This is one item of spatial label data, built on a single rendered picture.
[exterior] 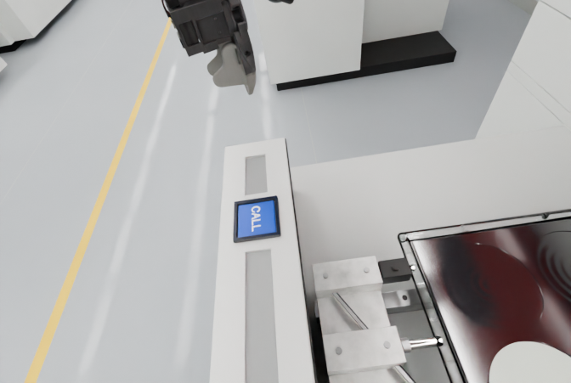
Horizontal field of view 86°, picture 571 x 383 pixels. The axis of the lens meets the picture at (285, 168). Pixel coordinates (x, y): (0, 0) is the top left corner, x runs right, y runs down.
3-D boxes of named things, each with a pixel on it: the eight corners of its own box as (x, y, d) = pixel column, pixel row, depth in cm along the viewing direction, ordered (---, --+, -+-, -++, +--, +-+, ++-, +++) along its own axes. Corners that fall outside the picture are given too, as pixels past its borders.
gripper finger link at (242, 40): (237, 65, 44) (217, 1, 37) (249, 61, 44) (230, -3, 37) (247, 80, 40) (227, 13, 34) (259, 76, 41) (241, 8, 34)
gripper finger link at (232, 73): (221, 104, 46) (198, 46, 40) (257, 90, 47) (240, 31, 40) (226, 115, 44) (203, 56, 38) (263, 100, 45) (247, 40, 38)
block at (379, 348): (392, 331, 35) (396, 324, 32) (403, 366, 32) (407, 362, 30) (323, 340, 35) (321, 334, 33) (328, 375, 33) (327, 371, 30)
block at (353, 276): (373, 264, 40) (375, 254, 38) (381, 290, 38) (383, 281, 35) (313, 273, 40) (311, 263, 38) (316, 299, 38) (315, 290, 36)
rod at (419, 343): (437, 335, 33) (439, 331, 32) (442, 349, 32) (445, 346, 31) (394, 340, 33) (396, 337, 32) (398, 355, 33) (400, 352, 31)
